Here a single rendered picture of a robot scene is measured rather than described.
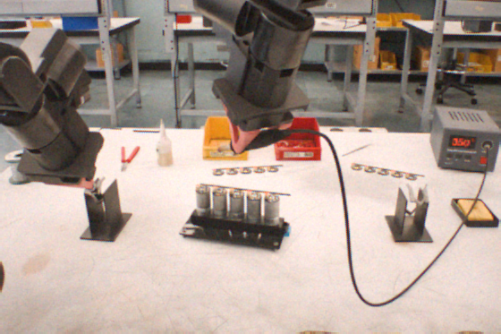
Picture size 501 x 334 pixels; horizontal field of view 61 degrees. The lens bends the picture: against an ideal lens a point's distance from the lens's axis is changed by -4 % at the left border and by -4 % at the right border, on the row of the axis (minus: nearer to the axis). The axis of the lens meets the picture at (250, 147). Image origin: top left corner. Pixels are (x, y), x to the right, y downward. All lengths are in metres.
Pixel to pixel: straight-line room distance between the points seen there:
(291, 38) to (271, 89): 0.07
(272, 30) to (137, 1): 4.81
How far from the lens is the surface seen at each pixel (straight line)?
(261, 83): 0.48
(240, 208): 0.70
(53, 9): 3.23
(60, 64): 0.55
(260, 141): 0.52
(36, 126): 0.52
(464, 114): 1.07
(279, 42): 0.44
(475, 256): 0.74
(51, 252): 0.73
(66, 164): 0.59
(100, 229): 0.75
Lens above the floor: 1.15
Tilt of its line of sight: 23 degrees down
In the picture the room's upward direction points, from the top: straight up
